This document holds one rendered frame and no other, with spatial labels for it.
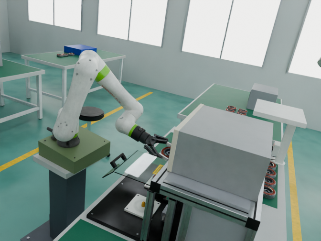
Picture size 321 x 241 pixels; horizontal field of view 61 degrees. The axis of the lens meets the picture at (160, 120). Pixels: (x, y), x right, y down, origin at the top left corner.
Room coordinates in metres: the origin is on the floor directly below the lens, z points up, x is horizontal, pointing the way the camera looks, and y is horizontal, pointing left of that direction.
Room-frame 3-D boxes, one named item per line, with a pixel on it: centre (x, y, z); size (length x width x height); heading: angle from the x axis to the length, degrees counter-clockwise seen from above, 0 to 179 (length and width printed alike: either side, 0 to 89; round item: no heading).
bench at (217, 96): (3.46, -1.00, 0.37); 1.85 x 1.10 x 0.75; 160
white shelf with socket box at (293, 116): (1.95, -0.87, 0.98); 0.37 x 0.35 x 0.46; 160
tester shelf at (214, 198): (1.18, -0.32, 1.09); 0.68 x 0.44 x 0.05; 160
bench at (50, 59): (5.13, 1.69, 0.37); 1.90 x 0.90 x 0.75; 160
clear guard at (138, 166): (1.12, 0.04, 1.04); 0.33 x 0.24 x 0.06; 70
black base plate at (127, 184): (1.28, -0.03, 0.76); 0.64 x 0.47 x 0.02; 160
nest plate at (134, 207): (1.18, 0.02, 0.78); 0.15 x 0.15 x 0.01; 70
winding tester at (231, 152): (1.17, -0.32, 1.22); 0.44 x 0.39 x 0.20; 160
